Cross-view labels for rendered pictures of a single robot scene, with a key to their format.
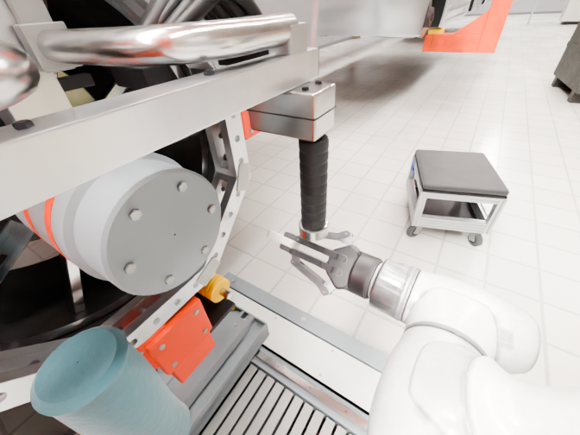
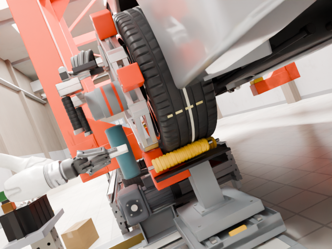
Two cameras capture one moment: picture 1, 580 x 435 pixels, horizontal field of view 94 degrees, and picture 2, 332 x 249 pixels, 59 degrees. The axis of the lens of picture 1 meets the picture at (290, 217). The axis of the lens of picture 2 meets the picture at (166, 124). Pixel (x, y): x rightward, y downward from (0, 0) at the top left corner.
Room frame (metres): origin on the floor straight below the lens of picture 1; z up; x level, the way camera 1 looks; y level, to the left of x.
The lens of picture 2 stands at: (1.33, -0.60, 0.66)
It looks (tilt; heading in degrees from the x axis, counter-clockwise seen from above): 0 degrees down; 135
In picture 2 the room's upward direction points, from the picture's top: 23 degrees counter-clockwise
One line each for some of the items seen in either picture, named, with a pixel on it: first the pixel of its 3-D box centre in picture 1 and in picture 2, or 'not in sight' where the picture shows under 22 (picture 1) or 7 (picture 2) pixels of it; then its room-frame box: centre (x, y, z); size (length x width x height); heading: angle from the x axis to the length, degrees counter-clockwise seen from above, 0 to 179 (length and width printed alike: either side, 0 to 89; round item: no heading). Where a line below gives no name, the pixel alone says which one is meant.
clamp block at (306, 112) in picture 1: (290, 106); (69, 87); (0.32, -0.01, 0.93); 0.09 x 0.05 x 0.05; 55
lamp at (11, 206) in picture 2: not in sight; (9, 207); (-0.02, -0.28, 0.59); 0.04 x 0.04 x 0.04; 55
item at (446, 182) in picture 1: (444, 195); not in sight; (1.16, -0.84, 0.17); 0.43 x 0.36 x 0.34; 163
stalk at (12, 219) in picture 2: not in sight; (12, 215); (-0.02, -0.28, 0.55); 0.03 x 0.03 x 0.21; 55
